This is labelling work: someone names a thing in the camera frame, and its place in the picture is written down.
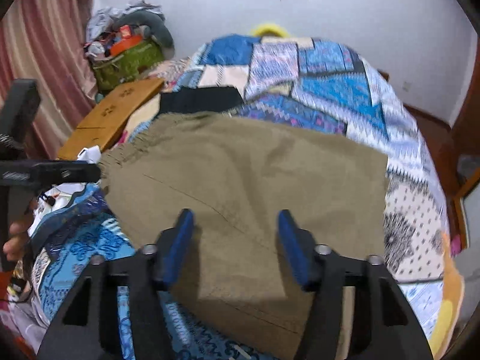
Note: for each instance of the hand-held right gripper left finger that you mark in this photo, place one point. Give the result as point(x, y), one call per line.
point(180, 247)

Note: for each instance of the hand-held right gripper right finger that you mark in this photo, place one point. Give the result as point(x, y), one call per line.
point(294, 247)

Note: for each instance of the khaki pants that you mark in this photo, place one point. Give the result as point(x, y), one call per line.
point(243, 176)

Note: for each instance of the person's left hand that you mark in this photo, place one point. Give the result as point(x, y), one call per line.
point(17, 242)

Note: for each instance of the white crumpled paper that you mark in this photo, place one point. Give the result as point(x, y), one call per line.
point(88, 154)

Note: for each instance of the wooden lap desk board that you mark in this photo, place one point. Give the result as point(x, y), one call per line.
point(112, 112)

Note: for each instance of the green fabric bag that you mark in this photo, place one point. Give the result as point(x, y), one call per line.
point(127, 65)

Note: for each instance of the pink striped curtain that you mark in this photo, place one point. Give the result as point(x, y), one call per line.
point(48, 37)

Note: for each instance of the orange box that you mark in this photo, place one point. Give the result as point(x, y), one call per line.
point(125, 47)

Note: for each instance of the black folded cloth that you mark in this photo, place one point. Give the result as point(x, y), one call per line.
point(198, 99)

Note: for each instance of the striped pink bed sheet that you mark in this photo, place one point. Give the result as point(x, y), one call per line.
point(168, 69)

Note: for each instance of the pile of grey clothes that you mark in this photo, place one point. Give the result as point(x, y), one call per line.
point(105, 17)

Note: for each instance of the blue patchwork quilt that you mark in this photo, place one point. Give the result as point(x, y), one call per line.
point(330, 82)

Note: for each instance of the grey pillow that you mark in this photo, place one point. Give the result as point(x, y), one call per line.
point(157, 26)

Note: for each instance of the yellow curved headboard pad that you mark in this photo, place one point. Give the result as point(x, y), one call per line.
point(268, 28)

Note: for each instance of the brown wooden door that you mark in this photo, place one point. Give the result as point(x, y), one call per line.
point(468, 101)

